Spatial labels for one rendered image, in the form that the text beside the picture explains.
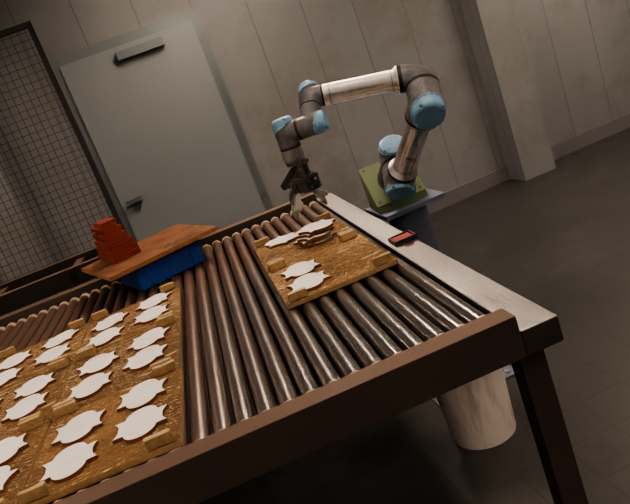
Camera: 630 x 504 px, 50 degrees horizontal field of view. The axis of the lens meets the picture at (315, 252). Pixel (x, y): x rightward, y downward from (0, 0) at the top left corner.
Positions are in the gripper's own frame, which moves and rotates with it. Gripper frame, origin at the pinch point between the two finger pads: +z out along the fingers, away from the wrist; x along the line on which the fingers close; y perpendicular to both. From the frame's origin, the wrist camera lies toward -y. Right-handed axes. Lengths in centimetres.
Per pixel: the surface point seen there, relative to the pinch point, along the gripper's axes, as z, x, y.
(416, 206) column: 18, 48, 3
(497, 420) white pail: 94, 20, 37
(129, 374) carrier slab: 11, -88, 17
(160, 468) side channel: 9, -108, 76
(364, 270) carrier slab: 11, -23, 47
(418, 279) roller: 13, -23, 68
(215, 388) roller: 12, -82, 53
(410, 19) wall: -51, 296, -190
